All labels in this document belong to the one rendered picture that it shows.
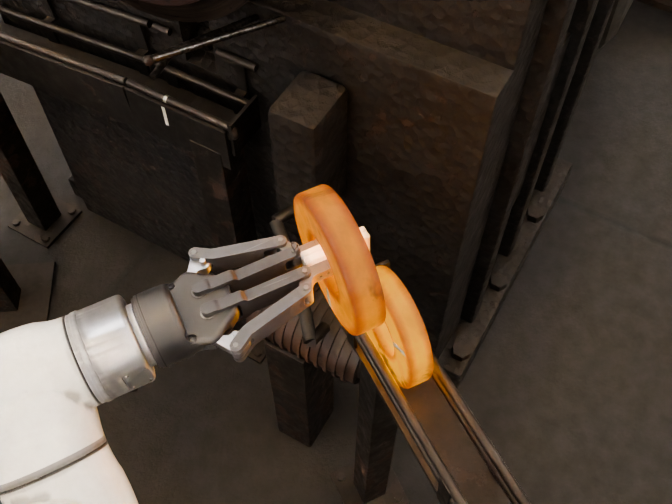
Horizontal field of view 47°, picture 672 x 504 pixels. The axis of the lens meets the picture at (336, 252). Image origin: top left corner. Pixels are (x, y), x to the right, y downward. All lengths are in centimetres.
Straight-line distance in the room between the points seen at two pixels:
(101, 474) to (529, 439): 114
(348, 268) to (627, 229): 141
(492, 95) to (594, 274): 101
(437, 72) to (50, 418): 62
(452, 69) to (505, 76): 7
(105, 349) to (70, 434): 8
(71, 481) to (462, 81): 65
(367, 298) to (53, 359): 28
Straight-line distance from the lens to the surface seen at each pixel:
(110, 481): 75
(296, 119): 106
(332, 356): 119
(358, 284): 71
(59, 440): 73
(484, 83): 102
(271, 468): 165
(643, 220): 208
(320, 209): 73
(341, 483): 163
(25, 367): 72
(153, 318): 72
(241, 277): 75
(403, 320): 90
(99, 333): 72
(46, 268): 197
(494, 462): 93
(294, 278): 74
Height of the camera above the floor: 156
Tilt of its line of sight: 56 degrees down
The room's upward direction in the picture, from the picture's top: straight up
